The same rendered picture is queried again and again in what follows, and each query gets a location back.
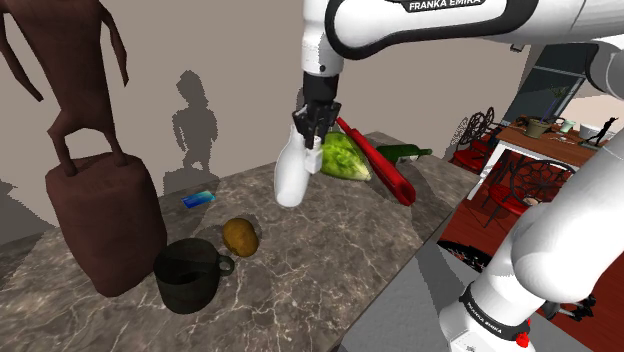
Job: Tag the brown potato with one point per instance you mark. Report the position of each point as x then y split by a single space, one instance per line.
240 237

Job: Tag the dark window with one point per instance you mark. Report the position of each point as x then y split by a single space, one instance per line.
546 92

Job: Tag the wooden dining table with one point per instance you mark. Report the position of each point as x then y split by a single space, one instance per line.
560 148

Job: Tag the white bowl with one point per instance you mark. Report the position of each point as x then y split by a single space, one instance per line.
589 131

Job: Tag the green lettuce head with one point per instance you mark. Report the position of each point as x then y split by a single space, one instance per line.
343 158

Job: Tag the red baseball bat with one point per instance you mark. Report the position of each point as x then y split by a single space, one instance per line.
387 170

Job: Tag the dark green mug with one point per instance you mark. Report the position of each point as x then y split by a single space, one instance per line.
185 282

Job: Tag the black metal chair red seat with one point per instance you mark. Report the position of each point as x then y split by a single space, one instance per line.
507 197
470 156

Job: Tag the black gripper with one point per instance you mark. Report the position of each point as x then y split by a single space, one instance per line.
320 90

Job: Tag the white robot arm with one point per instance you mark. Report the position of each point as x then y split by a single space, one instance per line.
560 244

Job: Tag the white bottle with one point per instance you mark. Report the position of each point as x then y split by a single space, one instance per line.
291 170

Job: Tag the brown figure statue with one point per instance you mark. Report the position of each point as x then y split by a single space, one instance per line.
102 219

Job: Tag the dark green glass bottle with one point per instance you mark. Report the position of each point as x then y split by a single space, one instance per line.
397 152

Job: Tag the potted plant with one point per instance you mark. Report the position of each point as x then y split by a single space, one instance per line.
538 128

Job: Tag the grey robot stand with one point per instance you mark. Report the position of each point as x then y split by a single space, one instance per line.
414 312

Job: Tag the blue card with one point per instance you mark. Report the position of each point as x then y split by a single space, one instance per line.
198 199

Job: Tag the black figurine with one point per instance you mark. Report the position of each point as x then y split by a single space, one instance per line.
604 131

